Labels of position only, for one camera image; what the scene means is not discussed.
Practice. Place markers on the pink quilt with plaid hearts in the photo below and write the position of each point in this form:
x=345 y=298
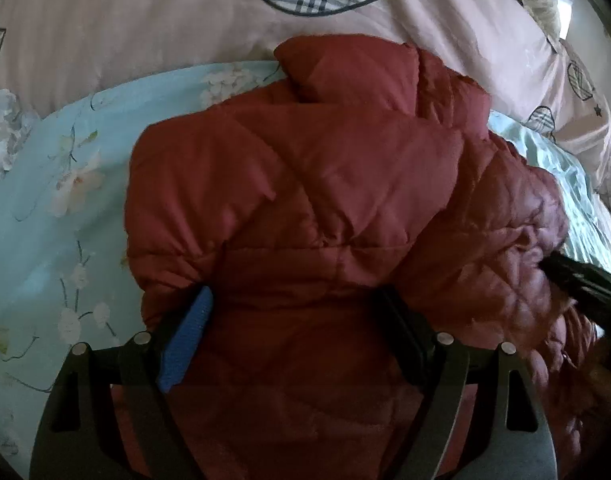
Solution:
x=135 y=20

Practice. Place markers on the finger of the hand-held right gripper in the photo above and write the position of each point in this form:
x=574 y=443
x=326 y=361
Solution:
x=578 y=280

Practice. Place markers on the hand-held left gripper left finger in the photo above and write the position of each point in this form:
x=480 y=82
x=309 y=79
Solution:
x=185 y=340

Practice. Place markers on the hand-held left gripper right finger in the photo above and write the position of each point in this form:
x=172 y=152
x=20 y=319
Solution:
x=403 y=332

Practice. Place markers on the pink floral pillow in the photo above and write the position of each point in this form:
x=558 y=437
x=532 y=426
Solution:
x=5 y=125

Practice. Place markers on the light blue floral bedsheet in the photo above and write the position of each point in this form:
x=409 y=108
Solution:
x=45 y=230

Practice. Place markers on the red puffer jacket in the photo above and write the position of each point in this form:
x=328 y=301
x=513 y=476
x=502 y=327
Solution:
x=305 y=200

